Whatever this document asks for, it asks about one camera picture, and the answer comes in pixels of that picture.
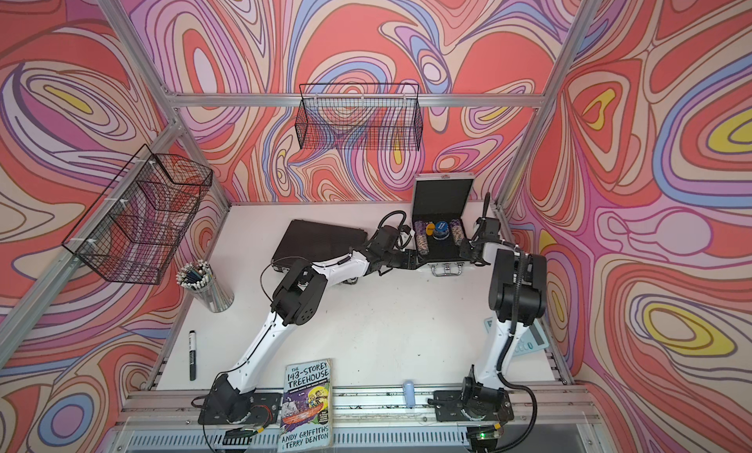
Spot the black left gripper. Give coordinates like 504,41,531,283
382,249,430,271

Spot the silver aluminium poker case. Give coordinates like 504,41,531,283
411,173,475,278

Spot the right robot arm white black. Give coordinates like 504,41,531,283
460,238,548,390

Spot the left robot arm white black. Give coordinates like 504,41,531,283
211,245,423,395

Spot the black poker case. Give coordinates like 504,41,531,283
271,219,369,290

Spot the light green calculator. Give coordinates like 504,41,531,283
484,317,550,357

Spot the small light blue tube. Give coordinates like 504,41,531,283
403,381,416,409

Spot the treehouse paperback book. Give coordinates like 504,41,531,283
277,359,334,452

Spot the silver pencil cup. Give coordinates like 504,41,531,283
176,259,234,313

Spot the black marker pen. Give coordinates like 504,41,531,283
188,331,197,382

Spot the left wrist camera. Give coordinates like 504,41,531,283
369,225,401,253

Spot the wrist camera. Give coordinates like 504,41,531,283
474,217,501,239
369,225,401,253

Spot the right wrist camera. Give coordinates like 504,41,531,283
474,217,501,239

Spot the black wire basket back wall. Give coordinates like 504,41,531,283
295,82,424,152

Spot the black wire basket wall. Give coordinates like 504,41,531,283
62,146,213,286
295,82,424,152

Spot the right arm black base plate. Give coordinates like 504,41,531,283
427,366,514,425

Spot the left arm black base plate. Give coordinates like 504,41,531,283
195,374,282,428

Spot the black wire basket left wall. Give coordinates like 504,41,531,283
62,146,213,286

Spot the aluminium frame rail front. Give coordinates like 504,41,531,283
116,384,604,428

